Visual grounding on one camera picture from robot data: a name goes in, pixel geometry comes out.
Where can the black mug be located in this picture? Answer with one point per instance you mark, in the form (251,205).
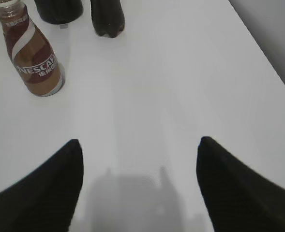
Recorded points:
(59,11)

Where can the Nescafe coffee bottle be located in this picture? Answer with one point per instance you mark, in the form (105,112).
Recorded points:
(29,50)

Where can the cola bottle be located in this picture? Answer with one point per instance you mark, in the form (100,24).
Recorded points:
(107,17)

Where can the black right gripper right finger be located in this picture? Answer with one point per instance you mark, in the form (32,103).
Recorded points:
(237,198)

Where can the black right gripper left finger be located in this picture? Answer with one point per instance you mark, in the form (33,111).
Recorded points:
(45,200)

